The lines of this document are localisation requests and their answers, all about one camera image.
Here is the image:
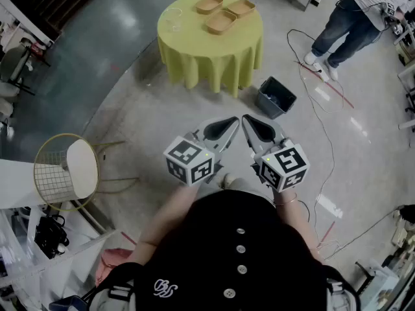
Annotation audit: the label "round table with yellow-green cloth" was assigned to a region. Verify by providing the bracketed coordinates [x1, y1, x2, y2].
[157, 0, 264, 98]

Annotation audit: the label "tan tray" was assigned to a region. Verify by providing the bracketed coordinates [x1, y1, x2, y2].
[195, 0, 224, 15]
[226, 0, 256, 19]
[206, 10, 238, 35]

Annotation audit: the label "black cable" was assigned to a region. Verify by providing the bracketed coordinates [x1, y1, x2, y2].
[287, 28, 317, 65]

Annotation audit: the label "white desk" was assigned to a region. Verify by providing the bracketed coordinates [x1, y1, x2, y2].
[0, 158, 116, 311]

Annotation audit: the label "gold wire chair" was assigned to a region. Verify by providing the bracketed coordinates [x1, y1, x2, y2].
[33, 133, 140, 212]

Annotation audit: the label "gold bracelet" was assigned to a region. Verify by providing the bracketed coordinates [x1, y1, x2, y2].
[274, 192, 298, 207]

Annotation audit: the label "person's left forearm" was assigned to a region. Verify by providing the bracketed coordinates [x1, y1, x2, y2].
[128, 183, 202, 266]

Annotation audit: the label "white cable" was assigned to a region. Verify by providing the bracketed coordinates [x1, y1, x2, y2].
[298, 62, 346, 249]

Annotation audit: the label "red floor tape strip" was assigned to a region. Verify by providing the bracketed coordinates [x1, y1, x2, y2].
[293, 60, 355, 109]

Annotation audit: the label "clear glass bowl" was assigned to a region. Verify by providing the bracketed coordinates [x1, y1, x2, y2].
[161, 7, 183, 32]

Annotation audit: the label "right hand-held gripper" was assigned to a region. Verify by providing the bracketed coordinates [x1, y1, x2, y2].
[242, 114, 311, 193]

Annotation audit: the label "dark grey bin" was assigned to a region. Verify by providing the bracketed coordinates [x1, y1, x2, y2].
[257, 75, 298, 120]

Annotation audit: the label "person's black buttoned shirt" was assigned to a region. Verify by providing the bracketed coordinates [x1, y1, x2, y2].
[77, 189, 361, 311]

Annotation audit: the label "person's grey jeans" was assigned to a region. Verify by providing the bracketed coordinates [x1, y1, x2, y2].
[199, 176, 276, 207]

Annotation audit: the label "black bag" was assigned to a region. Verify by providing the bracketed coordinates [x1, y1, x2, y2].
[34, 214, 71, 260]

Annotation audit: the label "grey harness strap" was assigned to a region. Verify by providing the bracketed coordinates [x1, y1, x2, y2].
[82, 282, 137, 311]
[326, 277, 353, 311]

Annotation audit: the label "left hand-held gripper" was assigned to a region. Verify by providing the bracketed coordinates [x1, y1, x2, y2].
[163, 116, 241, 187]

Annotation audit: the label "person's right forearm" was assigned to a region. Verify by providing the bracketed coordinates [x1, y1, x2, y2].
[274, 189, 325, 262]

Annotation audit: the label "grey office chair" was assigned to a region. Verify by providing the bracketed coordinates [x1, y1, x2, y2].
[0, 38, 52, 97]

